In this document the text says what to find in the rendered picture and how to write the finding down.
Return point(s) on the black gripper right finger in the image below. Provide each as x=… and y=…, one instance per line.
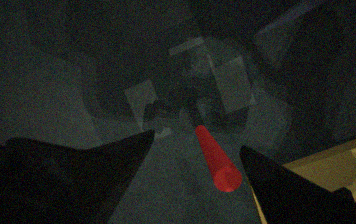
x=288, y=198

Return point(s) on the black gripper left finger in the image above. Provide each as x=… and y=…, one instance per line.
x=96, y=178

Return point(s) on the red peg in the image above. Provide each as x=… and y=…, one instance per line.
x=226, y=177

